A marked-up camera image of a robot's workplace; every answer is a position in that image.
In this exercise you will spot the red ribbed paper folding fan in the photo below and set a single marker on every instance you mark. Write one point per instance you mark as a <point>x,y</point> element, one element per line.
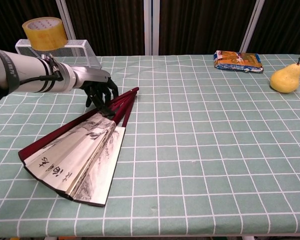
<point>77,150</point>

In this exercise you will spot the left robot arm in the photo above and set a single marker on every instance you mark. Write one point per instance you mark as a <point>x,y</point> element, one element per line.
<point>30,68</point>

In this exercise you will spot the yellow packing tape roll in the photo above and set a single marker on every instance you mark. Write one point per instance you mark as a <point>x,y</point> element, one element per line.
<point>47,37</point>

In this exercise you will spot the white mesh desk rack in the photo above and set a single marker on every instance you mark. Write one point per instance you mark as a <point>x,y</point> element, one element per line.
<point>80,50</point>

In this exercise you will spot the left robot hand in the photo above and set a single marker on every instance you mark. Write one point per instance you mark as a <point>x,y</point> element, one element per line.
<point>95,75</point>

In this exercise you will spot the green white checked tablecloth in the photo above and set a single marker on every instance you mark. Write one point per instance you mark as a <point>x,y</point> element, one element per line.
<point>190,150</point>

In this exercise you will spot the yellow pear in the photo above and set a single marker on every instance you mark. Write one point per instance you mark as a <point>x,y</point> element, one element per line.
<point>286,78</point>

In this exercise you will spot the orange blue snack packet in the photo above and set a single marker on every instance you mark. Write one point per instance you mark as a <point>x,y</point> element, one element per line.
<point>237,61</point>

